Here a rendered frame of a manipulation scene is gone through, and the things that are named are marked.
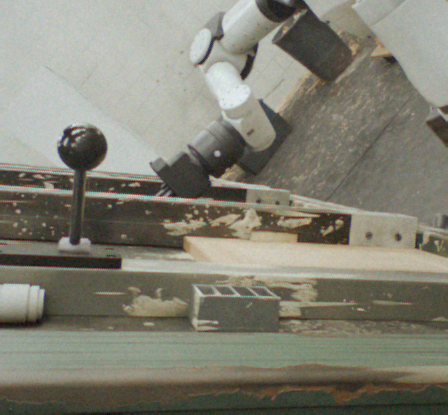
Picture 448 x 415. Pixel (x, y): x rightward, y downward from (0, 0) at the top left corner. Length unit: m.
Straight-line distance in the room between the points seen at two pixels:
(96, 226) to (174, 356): 0.59
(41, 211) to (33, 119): 3.94
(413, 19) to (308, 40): 4.75
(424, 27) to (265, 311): 0.29
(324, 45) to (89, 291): 4.94
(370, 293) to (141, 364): 0.34
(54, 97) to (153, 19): 1.84
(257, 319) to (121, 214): 0.41
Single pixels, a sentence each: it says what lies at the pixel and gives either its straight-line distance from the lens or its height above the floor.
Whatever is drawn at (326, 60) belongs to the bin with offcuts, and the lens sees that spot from 5.36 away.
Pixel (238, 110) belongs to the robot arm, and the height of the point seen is 1.26.
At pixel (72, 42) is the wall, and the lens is 6.15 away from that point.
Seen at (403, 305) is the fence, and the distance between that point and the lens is 0.58.
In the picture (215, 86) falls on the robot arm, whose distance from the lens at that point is 1.18.
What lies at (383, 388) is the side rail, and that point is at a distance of 0.28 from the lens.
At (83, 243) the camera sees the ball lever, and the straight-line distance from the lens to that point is 0.50.
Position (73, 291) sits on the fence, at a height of 1.37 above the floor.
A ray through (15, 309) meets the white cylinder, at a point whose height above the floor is 1.40.
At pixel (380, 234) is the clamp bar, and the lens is 0.98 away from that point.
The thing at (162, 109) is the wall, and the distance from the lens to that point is 6.13.
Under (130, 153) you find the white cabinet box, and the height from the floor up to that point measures 1.08.
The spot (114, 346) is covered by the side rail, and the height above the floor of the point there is 1.37.
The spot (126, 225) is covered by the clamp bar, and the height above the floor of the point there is 1.31.
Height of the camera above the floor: 1.44
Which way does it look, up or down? 14 degrees down
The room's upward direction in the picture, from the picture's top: 52 degrees counter-clockwise
